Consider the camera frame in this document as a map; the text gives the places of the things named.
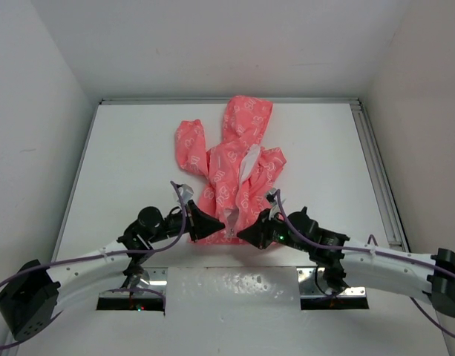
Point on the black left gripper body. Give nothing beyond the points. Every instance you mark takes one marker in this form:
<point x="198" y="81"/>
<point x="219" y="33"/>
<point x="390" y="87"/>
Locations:
<point x="190" y="213"/>

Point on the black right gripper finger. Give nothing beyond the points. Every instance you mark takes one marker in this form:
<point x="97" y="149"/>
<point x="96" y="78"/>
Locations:
<point x="252" y="233"/>
<point x="258" y="243"/>

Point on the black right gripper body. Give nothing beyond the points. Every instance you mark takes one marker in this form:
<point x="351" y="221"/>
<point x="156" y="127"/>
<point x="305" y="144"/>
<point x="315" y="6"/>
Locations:
<point x="280" y="231"/>

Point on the pink patterned hooded jacket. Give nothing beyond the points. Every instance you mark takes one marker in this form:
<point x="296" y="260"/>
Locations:
<point x="239" y="170"/>

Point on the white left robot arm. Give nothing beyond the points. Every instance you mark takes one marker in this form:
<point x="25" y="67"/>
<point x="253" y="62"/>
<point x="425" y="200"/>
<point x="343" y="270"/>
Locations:
<point x="38" y="293"/>

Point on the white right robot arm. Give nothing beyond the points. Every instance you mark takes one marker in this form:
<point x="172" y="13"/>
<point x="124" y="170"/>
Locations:
<point x="346" y="263"/>

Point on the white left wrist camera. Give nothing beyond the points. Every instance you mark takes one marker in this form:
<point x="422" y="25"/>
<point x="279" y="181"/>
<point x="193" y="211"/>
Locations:
<point x="183" y="193"/>

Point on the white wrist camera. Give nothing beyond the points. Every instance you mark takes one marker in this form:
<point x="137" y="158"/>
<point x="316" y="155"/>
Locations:
<point x="272" y="199"/>
<point x="183" y="193"/>

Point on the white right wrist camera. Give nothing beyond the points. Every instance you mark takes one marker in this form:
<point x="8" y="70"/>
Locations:
<point x="272" y="199"/>

